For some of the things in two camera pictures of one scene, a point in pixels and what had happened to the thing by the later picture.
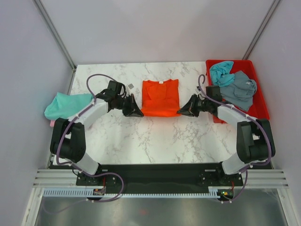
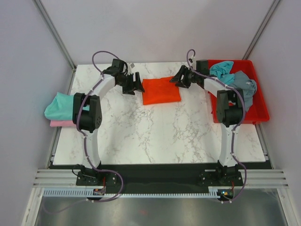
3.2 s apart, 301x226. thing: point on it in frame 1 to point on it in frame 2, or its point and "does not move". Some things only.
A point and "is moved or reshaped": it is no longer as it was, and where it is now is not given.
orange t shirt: x=160 y=99 is moved or reshaped
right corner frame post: x=273 y=8 does not move
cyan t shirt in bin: x=220 y=73 does not move
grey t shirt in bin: x=240 y=92 does not move
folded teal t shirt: x=65 y=105 does not move
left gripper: x=134 y=111 to x=130 y=89
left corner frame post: x=54 y=33 does not move
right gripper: x=188 y=109 to x=184 y=71
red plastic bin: x=258 y=109 does not move
